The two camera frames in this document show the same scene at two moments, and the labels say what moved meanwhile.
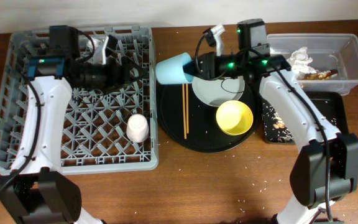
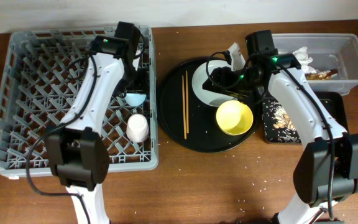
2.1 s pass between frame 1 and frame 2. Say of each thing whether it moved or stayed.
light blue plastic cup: moved
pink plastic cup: stayed
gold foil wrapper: stayed
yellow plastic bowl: stayed
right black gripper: moved
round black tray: stayed
